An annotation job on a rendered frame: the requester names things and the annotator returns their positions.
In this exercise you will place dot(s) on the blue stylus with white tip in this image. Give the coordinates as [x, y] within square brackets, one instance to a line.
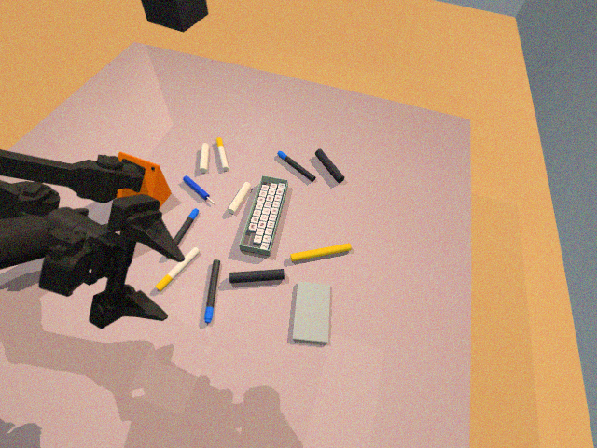
[197, 188]

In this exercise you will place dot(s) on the white marker with yellow cap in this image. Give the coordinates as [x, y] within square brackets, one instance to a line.
[222, 154]
[177, 269]

